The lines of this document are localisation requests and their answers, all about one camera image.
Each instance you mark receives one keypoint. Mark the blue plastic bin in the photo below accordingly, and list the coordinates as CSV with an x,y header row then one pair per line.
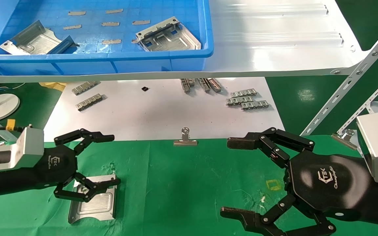
x,y
110,64

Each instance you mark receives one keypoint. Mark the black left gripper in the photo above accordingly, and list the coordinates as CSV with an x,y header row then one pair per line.
x,y
57,165

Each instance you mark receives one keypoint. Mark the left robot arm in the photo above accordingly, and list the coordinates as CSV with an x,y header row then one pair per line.
x,y
5,183

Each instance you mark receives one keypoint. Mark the green cloth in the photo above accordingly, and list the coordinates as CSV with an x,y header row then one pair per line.
x,y
182,183

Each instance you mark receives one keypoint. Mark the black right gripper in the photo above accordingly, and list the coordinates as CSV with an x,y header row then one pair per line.
x,y
330,183

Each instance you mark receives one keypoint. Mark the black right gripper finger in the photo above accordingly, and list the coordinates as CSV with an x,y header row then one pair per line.
x,y
241,142

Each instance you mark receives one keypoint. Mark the white metal shelf panel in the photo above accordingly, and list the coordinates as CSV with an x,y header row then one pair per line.
x,y
274,49

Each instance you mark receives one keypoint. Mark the white slotted angle bar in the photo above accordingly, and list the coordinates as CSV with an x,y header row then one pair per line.
x,y
349,78
372,101

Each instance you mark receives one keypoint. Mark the stamped sheet metal bracket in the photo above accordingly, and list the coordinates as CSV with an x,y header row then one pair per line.
x,y
172,37
100,206
34,42

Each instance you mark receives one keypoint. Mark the yellow crumpled material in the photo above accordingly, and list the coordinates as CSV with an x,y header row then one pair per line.
x,y
54,86

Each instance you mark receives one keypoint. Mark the white board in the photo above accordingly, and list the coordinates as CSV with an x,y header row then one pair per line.
x,y
159,111

